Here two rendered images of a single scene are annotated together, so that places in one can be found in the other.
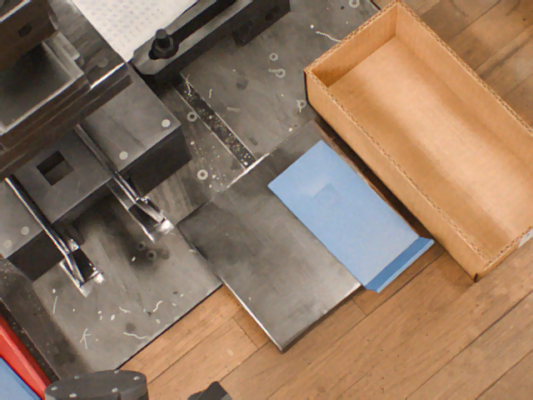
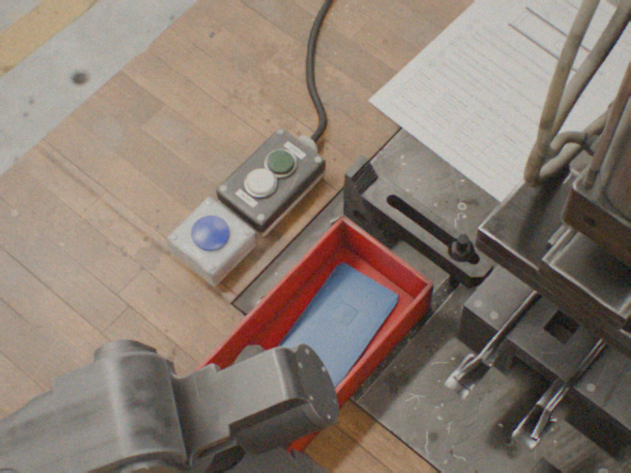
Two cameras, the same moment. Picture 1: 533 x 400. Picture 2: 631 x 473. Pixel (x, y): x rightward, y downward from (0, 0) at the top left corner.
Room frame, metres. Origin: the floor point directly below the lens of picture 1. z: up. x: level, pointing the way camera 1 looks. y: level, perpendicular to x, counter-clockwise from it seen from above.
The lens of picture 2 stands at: (0.04, -0.13, 2.03)
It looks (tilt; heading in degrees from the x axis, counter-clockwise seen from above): 63 degrees down; 70
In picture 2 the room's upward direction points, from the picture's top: 1 degrees counter-clockwise
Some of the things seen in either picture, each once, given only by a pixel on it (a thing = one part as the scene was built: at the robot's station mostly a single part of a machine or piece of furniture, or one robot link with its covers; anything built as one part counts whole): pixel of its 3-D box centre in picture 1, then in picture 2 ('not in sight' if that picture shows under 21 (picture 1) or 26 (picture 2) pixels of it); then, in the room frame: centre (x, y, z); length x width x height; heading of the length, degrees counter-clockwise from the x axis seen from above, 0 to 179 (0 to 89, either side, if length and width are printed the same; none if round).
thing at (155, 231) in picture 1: (140, 206); (545, 414); (0.35, 0.12, 0.98); 0.07 x 0.02 x 0.01; 29
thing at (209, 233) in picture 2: not in sight; (210, 235); (0.13, 0.43, 0.93); 0.04 x 0.04 x 0.02
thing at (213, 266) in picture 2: not in sight; (212, 246); (0.13, 0.43, 0.90); 0.07 x 0.07 x 0.06; 29
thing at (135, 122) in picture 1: (64, 153); (577, 332); (0.42, 0.18, 0.98); 0.20 x 0.10 x 0.01; 119
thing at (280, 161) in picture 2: not in sight; (281, 165); (0.22, 0.49, 0.93); 0.03 x 0.03 x 0.02
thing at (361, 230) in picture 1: (348, 213); not in sight; (0.32, -0.07, 0.93); 0.15 x 0.07 x 0.03; 31
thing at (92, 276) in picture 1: (72, 258); (478, 363); (0.31, 0.19, 0.98); 0.07 x 0.02 x 0.01; 29
